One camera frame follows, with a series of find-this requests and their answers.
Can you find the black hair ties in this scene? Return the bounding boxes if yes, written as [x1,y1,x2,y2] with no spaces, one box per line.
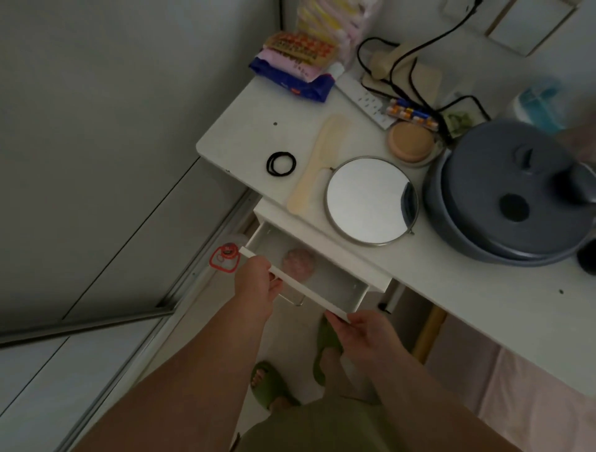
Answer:
[266,151,297,177]

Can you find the pink packet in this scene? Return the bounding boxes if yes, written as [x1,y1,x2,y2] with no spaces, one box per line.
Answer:
[257,49,332,84]

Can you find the person's right hand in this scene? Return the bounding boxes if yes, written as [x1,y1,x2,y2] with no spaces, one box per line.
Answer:
[323,309,411,374]

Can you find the white sliding wardrobe door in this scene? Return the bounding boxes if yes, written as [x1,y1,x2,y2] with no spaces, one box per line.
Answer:
[0,156,261,452]

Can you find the person's right forearm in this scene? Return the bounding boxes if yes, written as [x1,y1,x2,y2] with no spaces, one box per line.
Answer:
[368,347,524,452]

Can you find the cream plastic comb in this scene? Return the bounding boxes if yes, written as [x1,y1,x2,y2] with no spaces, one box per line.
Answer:
[285,114,350,216]

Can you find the white desk drawer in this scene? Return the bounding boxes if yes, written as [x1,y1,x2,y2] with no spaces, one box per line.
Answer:
[239,199,395,325]

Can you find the black round object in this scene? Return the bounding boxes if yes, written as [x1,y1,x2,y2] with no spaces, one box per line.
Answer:
[576,237,596,276]

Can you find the blue translucent bottle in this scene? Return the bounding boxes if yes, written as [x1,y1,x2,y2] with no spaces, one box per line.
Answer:
[505,77,571,136]

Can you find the metal drawer handle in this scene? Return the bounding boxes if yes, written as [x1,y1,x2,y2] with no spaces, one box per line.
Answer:
[278,278,306,307]

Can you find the green crumpled wrapper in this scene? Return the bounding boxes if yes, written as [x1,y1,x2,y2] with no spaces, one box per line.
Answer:
[442,110,480,139]

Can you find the person's leg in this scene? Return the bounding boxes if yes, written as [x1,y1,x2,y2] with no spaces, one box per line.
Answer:
[321,347,368,403]

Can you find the clear bag of cotton swabs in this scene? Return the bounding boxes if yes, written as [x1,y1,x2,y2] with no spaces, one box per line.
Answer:
[296,0,385,63]

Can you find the pink bed sheet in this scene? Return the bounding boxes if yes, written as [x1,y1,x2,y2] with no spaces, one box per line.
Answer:
[426,317,596,452]

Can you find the grey rice cooker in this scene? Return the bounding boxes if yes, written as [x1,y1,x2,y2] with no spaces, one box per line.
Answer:
[422,119,596,268]

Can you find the white desk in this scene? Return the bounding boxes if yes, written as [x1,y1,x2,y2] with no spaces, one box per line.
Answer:
[196,70,596,399]

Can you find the person's left forearm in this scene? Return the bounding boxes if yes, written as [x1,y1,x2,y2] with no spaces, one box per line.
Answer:
[70,298,270,452]

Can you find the white power strip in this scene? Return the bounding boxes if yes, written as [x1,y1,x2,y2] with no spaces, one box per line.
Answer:
[335,72,396,130]

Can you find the green shorts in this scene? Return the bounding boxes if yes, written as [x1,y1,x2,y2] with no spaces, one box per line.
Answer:
[229,396,406,452]

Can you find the green slipper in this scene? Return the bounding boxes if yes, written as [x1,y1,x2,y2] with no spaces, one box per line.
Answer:
[250,361,301,412]
[312,316,345,386]

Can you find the person's left hand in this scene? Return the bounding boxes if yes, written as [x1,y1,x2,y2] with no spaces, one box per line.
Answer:
[233,255,285,323]

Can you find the wooden table leg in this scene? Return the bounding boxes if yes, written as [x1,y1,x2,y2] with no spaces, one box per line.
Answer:
[412,305,448,365]

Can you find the red ring toy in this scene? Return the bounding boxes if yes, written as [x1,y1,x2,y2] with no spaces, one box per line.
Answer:
[210,242,241,271]

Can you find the round metal-framed mirror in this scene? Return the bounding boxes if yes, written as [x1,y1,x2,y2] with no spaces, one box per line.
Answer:
[324,156,420,246]

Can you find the orange capsule blister pack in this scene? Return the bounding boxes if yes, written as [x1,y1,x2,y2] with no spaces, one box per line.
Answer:
[264,31,339,70]

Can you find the black cable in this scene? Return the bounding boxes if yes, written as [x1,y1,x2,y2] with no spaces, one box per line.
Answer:
[357,0,492,140]

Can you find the blue tissue packet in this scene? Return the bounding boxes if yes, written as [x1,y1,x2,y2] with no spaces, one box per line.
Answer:
[248,57,337,103]

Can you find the pink powder puff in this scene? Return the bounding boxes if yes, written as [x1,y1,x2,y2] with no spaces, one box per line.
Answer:
[281,248,317,279]

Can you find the round wooden compact case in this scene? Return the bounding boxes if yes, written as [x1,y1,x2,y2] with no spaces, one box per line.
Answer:
[388,121,442,167]

